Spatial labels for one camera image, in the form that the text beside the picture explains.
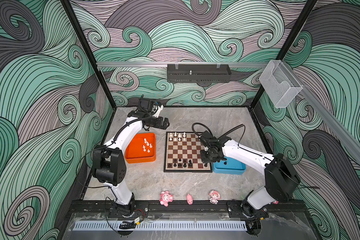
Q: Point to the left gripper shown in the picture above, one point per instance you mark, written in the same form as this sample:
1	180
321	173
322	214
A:
164	125

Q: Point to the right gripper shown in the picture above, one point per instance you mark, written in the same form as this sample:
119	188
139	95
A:
204	160

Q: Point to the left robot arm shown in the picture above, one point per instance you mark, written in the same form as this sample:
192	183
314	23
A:
109	163

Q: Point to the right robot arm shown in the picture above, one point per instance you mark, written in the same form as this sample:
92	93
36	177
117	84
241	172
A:
281	178

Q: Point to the white pieces on board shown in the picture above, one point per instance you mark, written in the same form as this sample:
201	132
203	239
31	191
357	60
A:
177	137

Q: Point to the chess board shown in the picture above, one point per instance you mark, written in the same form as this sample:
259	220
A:
189	149

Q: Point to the white pieces in tray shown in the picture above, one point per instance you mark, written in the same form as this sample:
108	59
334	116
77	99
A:
147	146

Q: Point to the black pieces on board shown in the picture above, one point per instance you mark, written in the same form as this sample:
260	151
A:
182	164

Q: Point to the blue tray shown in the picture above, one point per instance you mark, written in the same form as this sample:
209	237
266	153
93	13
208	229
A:
233	167

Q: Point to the orange tray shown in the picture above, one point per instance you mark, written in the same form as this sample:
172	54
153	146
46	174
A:
134	152

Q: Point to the pink hooded doll figure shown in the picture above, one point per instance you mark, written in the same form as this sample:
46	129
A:
214	197

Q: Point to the small pink pig figure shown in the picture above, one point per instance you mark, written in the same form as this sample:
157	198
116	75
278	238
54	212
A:
189	199

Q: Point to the pink plush figure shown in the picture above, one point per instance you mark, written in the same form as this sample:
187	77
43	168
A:
166	198

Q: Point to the aluminium rail back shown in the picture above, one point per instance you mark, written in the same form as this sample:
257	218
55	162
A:
140	64

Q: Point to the aluminium rail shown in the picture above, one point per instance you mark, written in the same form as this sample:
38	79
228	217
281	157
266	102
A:
318	96
140	64

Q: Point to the black wall tray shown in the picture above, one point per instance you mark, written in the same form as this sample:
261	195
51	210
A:
204	74

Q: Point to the white slotted cable duct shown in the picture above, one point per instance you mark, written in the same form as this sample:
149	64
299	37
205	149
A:
163	226

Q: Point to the clear plastic wall holder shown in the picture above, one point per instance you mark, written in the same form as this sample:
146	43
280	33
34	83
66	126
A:
280	83

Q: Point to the aluminium rail right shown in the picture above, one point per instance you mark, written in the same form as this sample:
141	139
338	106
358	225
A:
318	96

